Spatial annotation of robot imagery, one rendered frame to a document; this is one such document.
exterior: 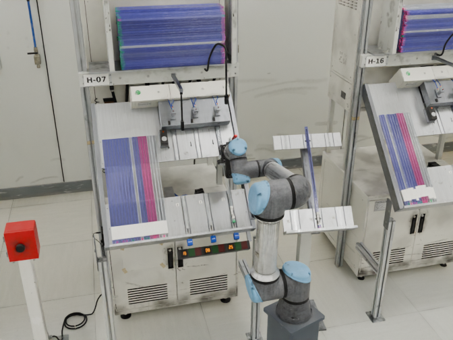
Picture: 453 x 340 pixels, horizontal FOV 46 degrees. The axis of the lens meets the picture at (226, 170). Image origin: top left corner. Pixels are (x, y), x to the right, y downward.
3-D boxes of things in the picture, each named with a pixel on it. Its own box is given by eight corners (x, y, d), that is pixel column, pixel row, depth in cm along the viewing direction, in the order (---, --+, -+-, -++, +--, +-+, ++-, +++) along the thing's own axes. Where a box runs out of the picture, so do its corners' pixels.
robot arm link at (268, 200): (286, 304, 214) (297, 187, 187) (251, 311, 210) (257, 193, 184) (276, 285, 224) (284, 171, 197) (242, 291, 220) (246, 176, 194)
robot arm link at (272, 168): (324, 178, 191) (276, 151, 237) (295, 182, 188) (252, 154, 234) (324, 209, 194) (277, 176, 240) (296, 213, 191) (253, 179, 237)
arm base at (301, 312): (319, 315, 223) (321, 296, 218) (291, 329, 215) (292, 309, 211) (296, 295, 234) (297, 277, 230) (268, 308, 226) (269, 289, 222)
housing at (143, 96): (226, 106, 278) (230, 94, 265) (131, 114, 268) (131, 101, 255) (223, 92, 281) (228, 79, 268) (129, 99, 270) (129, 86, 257)
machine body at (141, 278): (237, 304, 311) (238, 212, 284) (115, 324, 296) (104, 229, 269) (214, 243, 368) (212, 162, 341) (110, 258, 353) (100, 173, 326)
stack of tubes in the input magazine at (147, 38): (226, 63, 261) (226, 7, 250) (121, 70, 251) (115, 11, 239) (220, 57, 272) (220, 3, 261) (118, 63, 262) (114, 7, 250)
